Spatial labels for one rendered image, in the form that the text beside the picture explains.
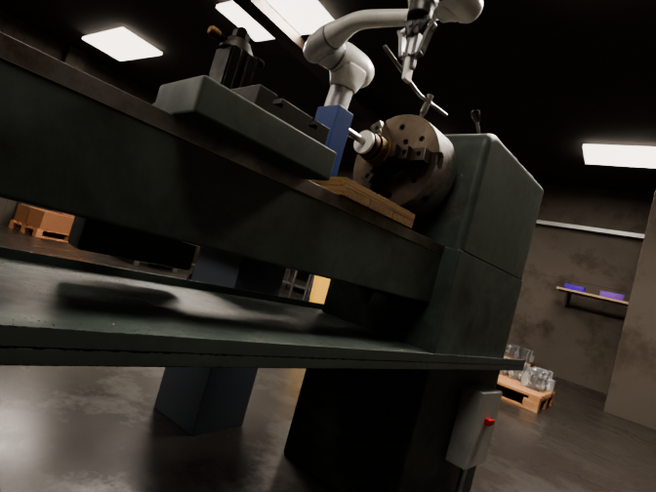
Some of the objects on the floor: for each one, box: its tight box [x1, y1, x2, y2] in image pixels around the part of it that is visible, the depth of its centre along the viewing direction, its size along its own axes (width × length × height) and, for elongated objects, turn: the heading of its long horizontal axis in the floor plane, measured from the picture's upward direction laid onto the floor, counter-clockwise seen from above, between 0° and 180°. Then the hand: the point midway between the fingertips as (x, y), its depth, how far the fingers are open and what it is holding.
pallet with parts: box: [496, 355, 555, 413], centre depth 410 cm, size 109×76×32 cm
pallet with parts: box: [505, 344, 535, 367], centre depth 669 cm, size 107×76×30 cm
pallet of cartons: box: [9, 204, 75, 242], centre depth 681 cm, size 117×90×66 cm
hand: (407, 69), depth 123 cm, fingers closed
